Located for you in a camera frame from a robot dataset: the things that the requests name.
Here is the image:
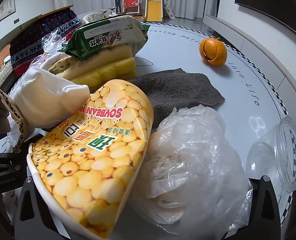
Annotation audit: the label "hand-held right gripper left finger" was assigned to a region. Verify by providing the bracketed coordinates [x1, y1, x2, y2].
[13, 176, 63, 240]

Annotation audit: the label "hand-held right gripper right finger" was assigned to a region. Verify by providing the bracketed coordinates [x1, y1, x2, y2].
[221, 175, 281, 240]

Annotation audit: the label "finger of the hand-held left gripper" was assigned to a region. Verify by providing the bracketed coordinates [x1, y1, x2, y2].
[0, 151, 23, 172]

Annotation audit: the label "white sock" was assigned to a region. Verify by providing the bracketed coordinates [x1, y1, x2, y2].
[13, 66, 91, 128]

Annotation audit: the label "clear plastic bag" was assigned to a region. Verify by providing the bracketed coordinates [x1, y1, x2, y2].
[132, 105, 253, 236]

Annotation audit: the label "yellow bean print paper cup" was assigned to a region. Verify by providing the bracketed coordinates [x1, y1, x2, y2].
[26, 79, 154, 239]

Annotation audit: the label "green snack packet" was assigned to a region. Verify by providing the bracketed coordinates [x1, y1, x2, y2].
[48, 55, 76, 74]
[64, 15, 149, 61]

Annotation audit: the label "yellow sponge brush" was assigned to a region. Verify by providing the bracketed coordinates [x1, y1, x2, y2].
[56, 44, 138, 86]

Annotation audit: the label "corrugated cardboard piece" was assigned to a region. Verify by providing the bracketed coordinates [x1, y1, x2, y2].
[0, 89, 32, 153]

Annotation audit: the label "clear plastic jar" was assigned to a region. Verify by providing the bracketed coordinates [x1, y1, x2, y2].
[246, 116, 296, 195]

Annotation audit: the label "clear plastic wrapper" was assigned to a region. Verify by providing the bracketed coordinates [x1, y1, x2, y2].
[29, 30, 73, 68]

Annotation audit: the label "grey cloth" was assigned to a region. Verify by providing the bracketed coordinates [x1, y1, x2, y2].
[126, 67, 226, 122]

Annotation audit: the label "white television cabinet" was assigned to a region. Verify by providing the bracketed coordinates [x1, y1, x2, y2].
[202, 14, 296, 102]

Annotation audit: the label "orange peel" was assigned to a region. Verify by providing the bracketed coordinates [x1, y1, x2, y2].
[199, 37, 228, 67]

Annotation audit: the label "white woven basket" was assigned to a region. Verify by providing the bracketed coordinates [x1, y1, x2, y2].
[82, 9, 109, 25]

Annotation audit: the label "black television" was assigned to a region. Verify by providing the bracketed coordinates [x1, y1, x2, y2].
[234, 0, 296, 43]

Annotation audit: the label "yellow toy slide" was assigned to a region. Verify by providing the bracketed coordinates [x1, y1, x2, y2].
[145, 0, 164, 22]

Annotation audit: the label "white toy steps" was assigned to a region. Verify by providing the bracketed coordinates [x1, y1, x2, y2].
[162, 1, 176, 20]

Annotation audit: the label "framed wall picture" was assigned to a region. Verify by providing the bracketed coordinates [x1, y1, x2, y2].
[0, 0, 16, 22]

